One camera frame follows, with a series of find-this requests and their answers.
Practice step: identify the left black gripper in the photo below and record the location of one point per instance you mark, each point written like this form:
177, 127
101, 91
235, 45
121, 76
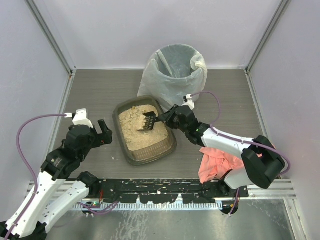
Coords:
100, 137

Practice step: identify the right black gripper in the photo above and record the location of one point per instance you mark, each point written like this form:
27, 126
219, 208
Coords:
169, 118

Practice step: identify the black litter scoop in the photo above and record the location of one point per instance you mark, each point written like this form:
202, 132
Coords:
150, 118

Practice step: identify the grey plastic litter box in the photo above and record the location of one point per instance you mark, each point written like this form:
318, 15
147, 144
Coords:
151, 153

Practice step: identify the bin with white bag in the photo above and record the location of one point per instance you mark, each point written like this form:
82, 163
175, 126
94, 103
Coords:
173, 72

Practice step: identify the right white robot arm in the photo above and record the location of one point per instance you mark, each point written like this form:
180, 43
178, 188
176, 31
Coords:
262, 163

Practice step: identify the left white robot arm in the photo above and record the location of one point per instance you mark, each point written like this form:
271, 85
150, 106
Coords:
36, 215

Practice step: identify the beige cat litter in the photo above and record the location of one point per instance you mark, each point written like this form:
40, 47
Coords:
131, 123

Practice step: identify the pink cloth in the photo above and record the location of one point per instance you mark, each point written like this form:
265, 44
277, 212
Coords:
216, 163

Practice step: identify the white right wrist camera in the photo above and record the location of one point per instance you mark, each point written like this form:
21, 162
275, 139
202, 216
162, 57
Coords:
188, 101

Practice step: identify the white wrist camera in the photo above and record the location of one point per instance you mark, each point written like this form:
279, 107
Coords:
188, 101
80, 117

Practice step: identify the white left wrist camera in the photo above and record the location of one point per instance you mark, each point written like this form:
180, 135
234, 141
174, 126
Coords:
80, 117

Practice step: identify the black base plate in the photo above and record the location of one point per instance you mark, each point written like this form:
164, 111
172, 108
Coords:
157, 191

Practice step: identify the left aluminium frame post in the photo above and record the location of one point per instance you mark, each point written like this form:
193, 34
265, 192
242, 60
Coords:
43, 18

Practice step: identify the aluminium frame post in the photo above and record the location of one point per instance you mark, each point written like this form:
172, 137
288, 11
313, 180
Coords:
280, 10
43, 18

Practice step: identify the white slotted cable duct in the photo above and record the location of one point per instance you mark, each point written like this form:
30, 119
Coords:
176, 206

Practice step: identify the right aluminium frame post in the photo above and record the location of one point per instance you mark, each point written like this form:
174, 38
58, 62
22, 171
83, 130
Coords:
280, 10

